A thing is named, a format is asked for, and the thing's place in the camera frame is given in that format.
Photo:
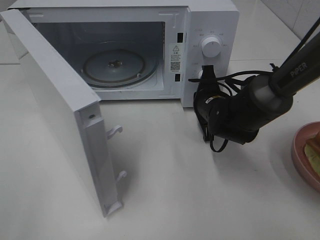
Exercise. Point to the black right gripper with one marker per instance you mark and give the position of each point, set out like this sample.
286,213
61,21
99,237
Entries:
208,100

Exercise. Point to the toy sandwich with lettuce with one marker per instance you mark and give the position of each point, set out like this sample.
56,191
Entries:
312,152

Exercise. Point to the pink round plate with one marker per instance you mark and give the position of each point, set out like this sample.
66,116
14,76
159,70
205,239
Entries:
299,158

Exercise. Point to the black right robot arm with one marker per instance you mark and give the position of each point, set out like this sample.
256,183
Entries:
234,107

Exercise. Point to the lower white timer knob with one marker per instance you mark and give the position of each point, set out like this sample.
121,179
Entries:
200,73

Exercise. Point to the upper white power knob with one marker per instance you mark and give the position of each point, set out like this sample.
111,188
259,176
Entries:
211,46

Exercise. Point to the white microwave oven body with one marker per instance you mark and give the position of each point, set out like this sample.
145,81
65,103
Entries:
169,30

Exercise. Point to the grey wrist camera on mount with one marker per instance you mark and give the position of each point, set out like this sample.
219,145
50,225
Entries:
207,136

